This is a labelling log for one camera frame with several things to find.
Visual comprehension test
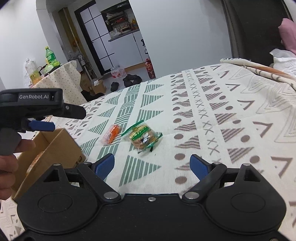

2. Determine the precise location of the pink orange small snack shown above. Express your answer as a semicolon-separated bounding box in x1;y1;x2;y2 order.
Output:
101;125;121;145

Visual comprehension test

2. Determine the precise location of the green round cracker pack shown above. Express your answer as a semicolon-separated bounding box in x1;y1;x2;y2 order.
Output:
121;120;163;154

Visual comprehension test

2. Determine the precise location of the orange biscuit pack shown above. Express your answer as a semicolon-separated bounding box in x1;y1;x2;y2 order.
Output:
26;151;44;176

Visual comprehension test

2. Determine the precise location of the person's left hand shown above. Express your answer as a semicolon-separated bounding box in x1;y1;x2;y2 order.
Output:
0;139;36;200

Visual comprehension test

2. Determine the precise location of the yellow liquid plastic bottle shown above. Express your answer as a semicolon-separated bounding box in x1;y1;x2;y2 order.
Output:
25;58;42;85

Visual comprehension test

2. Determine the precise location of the brown cardboard box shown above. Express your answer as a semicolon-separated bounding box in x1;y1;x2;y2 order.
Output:
12;128;86;200

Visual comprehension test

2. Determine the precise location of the green tissue pack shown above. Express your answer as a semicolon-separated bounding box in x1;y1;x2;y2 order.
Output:
44;61;60;74

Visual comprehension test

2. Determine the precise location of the patterned bed blanket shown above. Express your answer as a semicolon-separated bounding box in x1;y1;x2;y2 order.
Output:
1;59;295;240

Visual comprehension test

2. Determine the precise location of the round table with dotted cloth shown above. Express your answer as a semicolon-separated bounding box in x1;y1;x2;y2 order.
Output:
33;60;87;105

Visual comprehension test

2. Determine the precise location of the green soda bottle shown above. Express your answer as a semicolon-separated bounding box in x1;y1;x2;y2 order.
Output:
45;46;60;67

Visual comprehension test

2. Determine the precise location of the small floor cardboard box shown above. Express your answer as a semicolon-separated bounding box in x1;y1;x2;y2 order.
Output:
89;79;106;94

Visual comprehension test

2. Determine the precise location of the single black slipper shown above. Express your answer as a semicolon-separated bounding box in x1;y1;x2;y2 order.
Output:
110;82;119;92

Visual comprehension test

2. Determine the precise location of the black slippers pile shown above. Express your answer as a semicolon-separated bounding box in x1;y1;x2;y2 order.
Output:
123;74;142;87

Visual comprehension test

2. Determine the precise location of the pink water bottle pack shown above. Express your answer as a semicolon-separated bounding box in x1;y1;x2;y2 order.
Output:
110;66;126;78

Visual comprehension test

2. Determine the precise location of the red drink bottle box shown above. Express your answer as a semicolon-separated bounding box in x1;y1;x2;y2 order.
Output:
145;58;156;79

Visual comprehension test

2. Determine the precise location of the white kitchen cabinet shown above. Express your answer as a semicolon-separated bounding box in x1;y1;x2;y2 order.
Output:
109;30;149;68

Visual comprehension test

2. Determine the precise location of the white plastic bag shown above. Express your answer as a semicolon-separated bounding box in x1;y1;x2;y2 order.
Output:
269;49;296;77

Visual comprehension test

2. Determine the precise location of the pink pillow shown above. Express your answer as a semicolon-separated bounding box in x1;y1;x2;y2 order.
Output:
278;18;296;55

